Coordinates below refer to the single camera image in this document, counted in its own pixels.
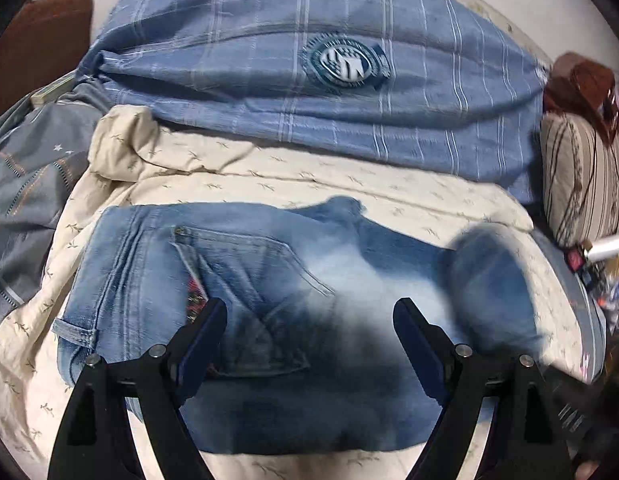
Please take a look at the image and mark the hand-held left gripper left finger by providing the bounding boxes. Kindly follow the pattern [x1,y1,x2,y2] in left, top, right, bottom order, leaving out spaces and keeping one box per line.
[46,297,228,480]

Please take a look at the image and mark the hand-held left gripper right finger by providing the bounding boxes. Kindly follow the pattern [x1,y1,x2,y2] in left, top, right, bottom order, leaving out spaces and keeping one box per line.
[392,297,575,480]

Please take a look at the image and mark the blue denim pants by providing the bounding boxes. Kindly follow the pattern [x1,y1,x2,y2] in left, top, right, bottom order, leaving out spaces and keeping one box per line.
[53,196,545,453]

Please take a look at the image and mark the white tube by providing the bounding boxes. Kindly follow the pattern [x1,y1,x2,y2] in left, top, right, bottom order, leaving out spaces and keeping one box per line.
[584,232,619,264]

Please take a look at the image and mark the cream leaf-print sheet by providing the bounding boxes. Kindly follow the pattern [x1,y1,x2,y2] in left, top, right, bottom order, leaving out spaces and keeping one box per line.
[0,107,590,480]

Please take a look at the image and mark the striped beige cushion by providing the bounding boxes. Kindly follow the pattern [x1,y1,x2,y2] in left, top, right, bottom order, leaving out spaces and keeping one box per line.
[539,110,619,248]

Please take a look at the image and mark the grey star-print quilt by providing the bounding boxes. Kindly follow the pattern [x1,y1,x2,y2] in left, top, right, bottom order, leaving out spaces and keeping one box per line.
[0,72,110,341]

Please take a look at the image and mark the blue plaid sofa cover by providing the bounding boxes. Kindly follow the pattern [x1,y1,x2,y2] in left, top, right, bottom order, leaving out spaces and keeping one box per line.
[76,0,553,206]

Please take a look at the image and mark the white power strip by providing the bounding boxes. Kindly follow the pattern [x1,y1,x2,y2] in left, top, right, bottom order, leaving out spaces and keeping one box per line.
[32,74,80,108]

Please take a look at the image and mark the red-brown plastic bag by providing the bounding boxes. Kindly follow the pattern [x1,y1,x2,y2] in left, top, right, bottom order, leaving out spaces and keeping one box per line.
[543,51,619,146]

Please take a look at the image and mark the brown armchair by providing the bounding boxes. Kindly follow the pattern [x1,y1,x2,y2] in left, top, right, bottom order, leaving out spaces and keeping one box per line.
[0,0,94,121]

